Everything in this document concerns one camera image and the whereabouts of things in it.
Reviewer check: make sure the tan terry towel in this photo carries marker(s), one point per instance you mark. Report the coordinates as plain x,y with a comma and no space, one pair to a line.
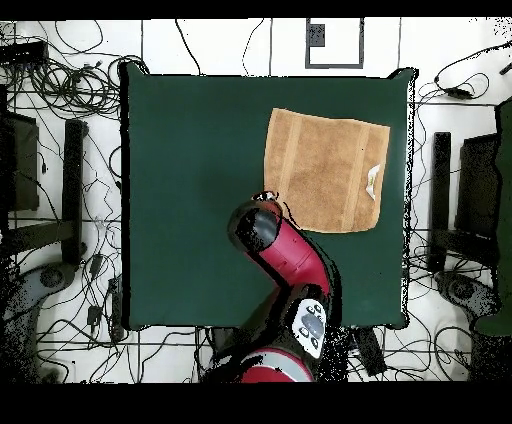
324,172

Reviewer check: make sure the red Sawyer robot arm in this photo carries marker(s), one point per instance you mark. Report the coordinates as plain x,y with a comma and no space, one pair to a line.
288,256

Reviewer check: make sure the flat black box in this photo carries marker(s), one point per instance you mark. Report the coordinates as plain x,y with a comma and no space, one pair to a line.
24,52

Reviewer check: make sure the dark green table cloth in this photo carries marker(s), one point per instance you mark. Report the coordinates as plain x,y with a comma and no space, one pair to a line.
180,200

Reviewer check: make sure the grey square floor marker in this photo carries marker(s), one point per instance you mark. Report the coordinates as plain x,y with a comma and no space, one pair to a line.
316,36

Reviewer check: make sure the long black power strip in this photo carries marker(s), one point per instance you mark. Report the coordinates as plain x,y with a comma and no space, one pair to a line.
116,304

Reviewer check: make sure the black oblong floor box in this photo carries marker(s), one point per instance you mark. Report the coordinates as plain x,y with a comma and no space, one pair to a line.
370,352

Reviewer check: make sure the small black power adapter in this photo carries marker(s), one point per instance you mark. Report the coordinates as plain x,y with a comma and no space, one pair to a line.
94,315

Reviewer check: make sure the large black box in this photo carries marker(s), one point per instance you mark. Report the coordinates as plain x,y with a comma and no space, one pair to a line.
478,180
24,160

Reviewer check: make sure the office chair base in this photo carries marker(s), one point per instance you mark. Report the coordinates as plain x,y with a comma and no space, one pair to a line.
52,278
460,288

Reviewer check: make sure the narrow dark green cloth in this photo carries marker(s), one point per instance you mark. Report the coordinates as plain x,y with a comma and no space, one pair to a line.
504,200

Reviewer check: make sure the black metal frame bar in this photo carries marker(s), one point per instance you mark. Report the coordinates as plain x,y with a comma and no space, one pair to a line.
74,180
440,180

